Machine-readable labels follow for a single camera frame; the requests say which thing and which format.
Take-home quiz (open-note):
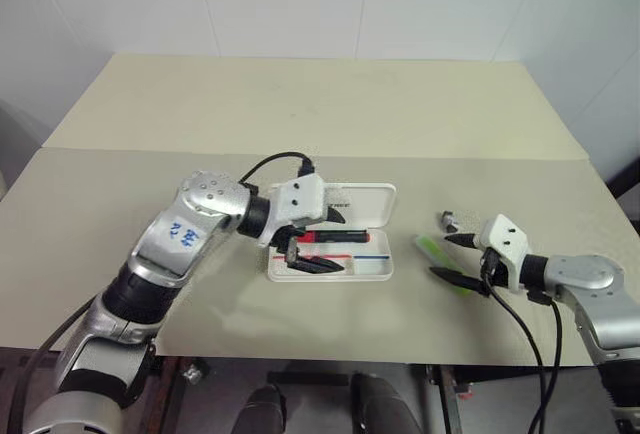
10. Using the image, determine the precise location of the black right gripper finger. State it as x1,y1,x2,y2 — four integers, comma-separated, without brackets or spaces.
443,231,483,250
428,265,486,292

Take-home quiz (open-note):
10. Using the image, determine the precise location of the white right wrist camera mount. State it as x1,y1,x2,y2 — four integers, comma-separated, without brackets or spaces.
473,213,530,289

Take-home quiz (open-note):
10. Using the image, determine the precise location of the light green marker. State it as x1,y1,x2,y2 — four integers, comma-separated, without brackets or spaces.
413,234,475,299

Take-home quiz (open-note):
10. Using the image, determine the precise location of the thick black cable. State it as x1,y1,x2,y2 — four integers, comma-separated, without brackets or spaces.
10,297,96,434

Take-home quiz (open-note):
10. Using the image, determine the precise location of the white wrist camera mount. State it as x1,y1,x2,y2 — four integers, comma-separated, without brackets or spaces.
473,213,530,289
269,174,332,249

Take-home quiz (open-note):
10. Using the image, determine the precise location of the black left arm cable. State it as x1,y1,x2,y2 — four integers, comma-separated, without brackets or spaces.
238,152,316,186

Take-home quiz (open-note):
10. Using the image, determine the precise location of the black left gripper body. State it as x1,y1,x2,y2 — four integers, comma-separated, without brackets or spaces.
269,225,308,256

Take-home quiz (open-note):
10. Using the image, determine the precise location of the white plastic pencil case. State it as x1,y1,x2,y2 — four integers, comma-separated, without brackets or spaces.
266,181,399,284

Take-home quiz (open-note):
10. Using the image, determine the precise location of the small silver bracket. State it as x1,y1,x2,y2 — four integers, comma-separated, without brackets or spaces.
181,360,212,386

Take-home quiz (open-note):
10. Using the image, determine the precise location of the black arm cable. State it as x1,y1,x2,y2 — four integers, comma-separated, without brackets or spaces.
479,251,565,434
238,152,316,186

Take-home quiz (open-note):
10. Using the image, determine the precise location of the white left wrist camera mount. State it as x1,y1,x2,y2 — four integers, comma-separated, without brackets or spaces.
269,174,332,249

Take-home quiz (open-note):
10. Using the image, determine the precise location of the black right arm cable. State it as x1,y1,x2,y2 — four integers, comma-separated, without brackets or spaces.
479,251,565,434

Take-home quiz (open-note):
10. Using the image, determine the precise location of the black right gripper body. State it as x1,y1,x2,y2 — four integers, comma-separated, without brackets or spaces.
478,248,507,299

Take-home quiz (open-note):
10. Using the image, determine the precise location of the red and black marker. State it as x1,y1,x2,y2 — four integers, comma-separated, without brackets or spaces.
298,229,372,246

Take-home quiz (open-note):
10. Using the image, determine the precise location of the metal table frame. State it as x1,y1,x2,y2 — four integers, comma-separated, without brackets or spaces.
423,364,477,434

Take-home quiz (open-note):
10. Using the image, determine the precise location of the dark rounded shape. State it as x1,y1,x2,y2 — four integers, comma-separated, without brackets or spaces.
349,371,427,434
233,383,290,434

